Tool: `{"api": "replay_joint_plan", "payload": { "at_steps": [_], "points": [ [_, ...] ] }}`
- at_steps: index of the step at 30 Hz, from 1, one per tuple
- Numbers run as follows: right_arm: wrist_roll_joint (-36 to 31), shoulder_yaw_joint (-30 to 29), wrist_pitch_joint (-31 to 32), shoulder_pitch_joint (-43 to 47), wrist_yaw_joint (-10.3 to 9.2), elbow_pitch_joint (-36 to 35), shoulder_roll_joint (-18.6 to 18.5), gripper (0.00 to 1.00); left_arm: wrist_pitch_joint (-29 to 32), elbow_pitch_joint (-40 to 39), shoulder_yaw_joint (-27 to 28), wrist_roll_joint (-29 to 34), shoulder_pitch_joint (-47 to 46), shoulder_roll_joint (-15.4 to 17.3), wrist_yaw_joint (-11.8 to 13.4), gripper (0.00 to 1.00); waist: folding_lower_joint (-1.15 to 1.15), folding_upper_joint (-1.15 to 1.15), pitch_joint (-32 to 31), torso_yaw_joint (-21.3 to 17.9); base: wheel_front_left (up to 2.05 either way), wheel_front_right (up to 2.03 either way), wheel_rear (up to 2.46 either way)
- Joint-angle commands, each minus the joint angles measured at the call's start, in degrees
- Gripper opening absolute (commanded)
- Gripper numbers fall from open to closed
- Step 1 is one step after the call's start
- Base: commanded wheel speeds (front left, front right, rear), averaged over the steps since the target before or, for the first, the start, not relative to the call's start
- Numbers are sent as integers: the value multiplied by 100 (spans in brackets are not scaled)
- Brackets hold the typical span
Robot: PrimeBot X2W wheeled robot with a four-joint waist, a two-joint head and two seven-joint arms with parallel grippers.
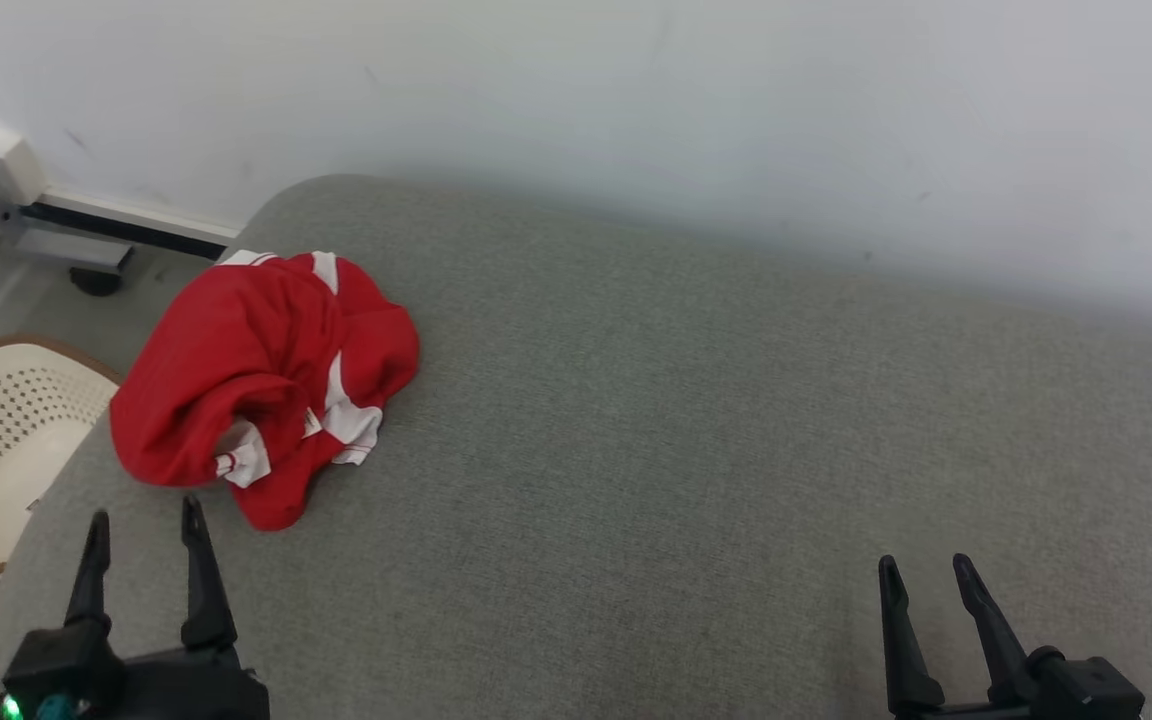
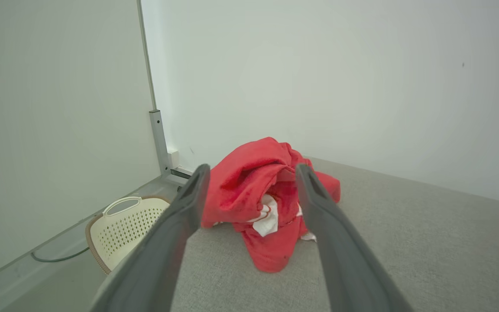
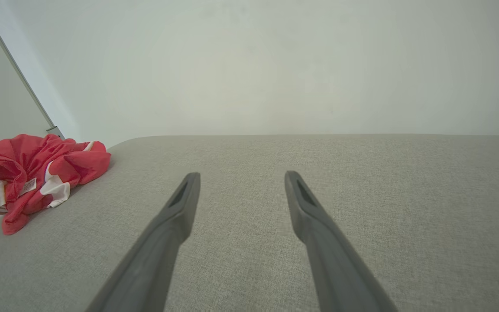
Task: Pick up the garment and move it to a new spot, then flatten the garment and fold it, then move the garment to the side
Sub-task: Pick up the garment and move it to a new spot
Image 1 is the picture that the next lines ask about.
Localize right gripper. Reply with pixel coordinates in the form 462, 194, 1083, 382
878, 553, 1147, 720

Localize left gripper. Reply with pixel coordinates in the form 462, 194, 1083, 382
0, 495, 272, 720

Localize red shorts with white trim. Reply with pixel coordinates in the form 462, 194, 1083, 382
214, 255, 422, 532

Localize cream perforated laundry basket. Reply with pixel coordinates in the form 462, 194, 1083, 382
0, 335, 124, 579

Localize black caster wheel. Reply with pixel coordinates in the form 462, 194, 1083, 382
69, 262, 127, 298

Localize white metal furniture frame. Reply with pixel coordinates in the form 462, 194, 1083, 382
0, 85, 242, 273

